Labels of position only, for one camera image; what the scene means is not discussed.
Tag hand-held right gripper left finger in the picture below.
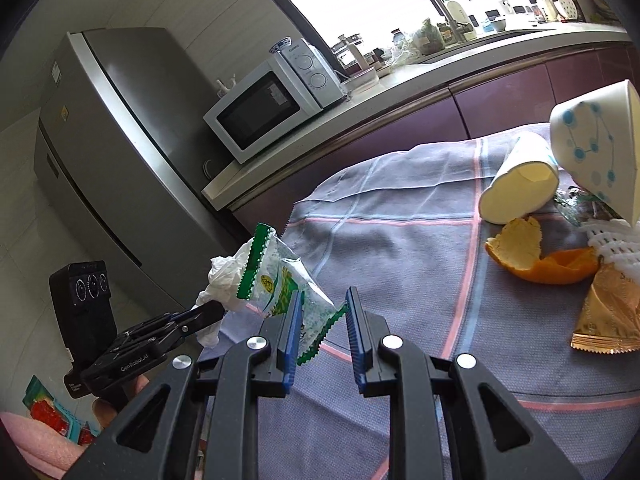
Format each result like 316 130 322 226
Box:
65 290 307 480

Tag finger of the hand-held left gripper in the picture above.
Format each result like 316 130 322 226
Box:
167 301 226 342

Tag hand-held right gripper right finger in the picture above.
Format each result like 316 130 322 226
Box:
344 287 584 480

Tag white tissue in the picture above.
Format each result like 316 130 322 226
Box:
194 240 257 349

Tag green clear snack wrapper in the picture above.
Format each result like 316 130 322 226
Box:
236 222 349 367

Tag colourful packets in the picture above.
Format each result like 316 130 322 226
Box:
22 375 99 446

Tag gold foil wrapper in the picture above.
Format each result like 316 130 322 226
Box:
570 262 640 356

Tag white foam fruit net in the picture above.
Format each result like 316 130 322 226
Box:
582 217 640 281

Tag person's left forearm pink sleeve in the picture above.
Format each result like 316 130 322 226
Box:
0 410 97 473

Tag person's left hand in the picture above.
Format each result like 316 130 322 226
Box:
94 374 152 432

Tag grey checked tablecloth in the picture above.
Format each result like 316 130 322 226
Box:
220 122 640 480

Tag silver refrigerator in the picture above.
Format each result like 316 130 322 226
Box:
34 27 242 322

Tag orange peel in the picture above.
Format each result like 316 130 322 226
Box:
485 215 601 285

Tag cream paper cup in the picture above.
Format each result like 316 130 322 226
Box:
479 132 560 225

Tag white microwave oven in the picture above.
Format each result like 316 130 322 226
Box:
202 39 347 165

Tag maroon kitchen cabinets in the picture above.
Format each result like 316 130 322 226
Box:
230 42 640 241

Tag small clear crumpled wrapper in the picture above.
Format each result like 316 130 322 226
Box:
552 187 626 226

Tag white rectangular tray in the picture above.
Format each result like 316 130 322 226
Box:
345 67 379 94

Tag white kitchen counter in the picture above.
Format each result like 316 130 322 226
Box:
201 25 632 199

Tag glass kettle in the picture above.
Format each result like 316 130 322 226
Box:
331 34 364 74

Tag blue dotted paper cup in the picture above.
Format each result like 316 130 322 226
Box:
549 79 640 227

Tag plastic bag of greens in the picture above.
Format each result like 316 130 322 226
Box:
410 19 447 54

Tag white plastic jug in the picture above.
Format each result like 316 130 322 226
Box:
446 0 479 41

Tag metal kitchen faucet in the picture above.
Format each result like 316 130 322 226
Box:
400 0 467 44

